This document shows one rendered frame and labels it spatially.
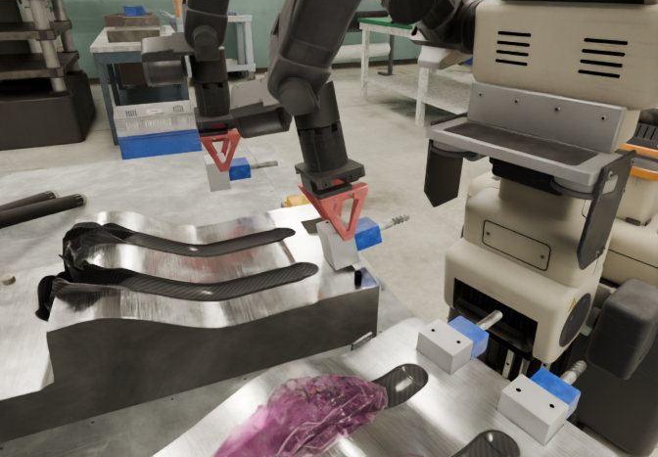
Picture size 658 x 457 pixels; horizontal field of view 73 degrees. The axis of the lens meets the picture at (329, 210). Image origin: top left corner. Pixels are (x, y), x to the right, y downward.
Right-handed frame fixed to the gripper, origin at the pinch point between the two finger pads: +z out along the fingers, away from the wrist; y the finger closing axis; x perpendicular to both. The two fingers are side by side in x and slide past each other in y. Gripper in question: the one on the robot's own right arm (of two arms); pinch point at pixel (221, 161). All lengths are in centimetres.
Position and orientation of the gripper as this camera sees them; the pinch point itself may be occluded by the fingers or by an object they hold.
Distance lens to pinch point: 83.7
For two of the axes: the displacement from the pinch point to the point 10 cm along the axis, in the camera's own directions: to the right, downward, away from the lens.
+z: 0.2, 8.9, 4.6
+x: 9.4, -1.7, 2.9
